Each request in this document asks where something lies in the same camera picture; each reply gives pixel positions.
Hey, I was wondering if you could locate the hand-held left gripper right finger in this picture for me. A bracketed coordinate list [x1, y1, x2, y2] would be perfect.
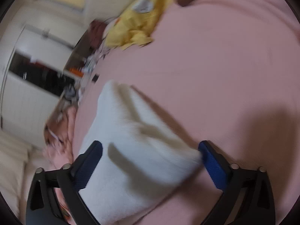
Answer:
[198, 141, 276, 225]

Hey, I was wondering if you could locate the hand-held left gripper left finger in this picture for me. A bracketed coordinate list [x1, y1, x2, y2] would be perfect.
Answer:
[25, 141, 104, 225]

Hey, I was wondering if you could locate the white sweater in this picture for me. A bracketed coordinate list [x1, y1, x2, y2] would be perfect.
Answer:
[73, 80, 203, 225]

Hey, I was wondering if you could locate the pink quilt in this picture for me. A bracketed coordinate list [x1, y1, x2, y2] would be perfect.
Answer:
[43, 106, 78, 169]

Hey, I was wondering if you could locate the cream curtain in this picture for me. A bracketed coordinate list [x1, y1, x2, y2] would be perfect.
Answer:
[0, 131, 31, 216]

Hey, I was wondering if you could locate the white wardrobe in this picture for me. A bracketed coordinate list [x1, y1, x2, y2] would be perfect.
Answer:
[0, 23, 78, 146]

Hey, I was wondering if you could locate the pink bed sheet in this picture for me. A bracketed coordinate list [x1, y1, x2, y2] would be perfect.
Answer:
[70, 0, 300, 225]

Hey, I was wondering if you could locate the maroon bag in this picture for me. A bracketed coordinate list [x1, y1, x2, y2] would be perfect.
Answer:
[89, 20, 110, 50]

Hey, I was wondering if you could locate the yellow pillow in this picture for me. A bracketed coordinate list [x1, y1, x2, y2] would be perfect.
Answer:
[103, 0, 190, 51]

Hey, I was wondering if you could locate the cream padded headboard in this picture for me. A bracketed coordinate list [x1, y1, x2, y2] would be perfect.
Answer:
[84, 0, 141, 21]

